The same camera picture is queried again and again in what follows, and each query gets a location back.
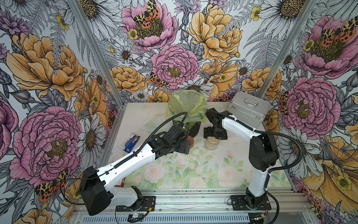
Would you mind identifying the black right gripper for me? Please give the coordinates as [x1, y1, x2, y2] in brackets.
[203, 125, 227, 141]

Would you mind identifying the glass jar beige lid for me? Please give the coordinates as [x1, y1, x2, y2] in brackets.
[205, 137, 221, 151]

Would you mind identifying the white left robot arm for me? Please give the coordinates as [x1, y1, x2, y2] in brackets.
[79, 125, 192, 216]

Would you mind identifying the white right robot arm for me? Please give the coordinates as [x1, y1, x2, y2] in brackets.
[204, 108, 279, 210]

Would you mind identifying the glass jar orange lid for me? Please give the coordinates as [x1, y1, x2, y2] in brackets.
[187, 136, 194, 148]

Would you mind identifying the green plastic bin liner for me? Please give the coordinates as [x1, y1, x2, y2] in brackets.
[166, 90, 208, 124]

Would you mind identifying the silver metal case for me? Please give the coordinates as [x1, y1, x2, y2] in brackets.
[228, 91, 270, 129]

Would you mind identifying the blue snack packet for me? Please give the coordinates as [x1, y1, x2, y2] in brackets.
[118, 133, 140, 153]

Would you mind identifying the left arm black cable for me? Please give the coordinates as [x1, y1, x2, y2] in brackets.
[111, 111, 188, 171]

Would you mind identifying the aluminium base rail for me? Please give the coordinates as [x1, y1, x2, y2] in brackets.
[71, 188, 319, 224]

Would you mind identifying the aluminium frame post left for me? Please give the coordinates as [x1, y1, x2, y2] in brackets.
[67, 0, 125, 108]

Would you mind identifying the aluminium frame post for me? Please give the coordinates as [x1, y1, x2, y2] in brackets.
[67, 0, 125, 108]
[256, 0, 317, 99]

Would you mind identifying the aluminium frame post right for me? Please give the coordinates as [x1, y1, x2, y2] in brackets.
[256, 0, 317, 99]

